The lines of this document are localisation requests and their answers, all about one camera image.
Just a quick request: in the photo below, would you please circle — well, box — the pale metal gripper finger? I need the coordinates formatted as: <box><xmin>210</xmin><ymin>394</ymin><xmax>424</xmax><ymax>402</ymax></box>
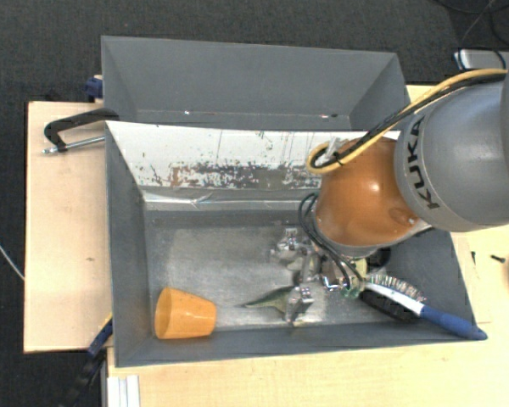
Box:
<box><xmin>283</xmin><ymin>285</ymin><xmax>316</xmax><ymax>326</ymax></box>
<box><xmin>269</xmin><ymin>226</ymin><xmax>311</xmax><ymax>272</ymax></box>

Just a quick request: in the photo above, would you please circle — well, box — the green toy dinosaur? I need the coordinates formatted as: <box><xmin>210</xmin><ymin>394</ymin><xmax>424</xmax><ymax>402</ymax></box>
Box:
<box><xmin>236</xmin><ymin>285</ymin><xmax>320</xmax><ymax>318</ymax></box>

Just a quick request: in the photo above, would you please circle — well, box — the grey metal bin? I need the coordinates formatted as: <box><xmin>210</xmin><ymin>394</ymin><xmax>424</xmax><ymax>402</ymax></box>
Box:
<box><xmin>100</xmin><ymin>35</ymin><xmax>478</xmax><ymax>369</ymax></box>

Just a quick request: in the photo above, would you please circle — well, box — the orange plastic cup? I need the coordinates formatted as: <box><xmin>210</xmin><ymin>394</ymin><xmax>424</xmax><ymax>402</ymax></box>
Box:
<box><xmin>154</xmin><ymin>287</ymin><xmax>218</xmax><ymax>341</ymax></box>

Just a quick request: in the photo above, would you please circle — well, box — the blue and white brush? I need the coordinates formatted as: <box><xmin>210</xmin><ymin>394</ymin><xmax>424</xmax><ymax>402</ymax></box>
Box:
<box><xmin>363</xmin><ymin>272</ymin><xmax>489</xmax><ymax>342</ymax></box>

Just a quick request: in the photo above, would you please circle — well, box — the pale wood board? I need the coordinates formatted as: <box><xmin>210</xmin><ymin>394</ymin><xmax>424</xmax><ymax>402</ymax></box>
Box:
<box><xmin>23</xmin><ymin>101</ymin><xmax>114</xmax><ymax>354</ymax></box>

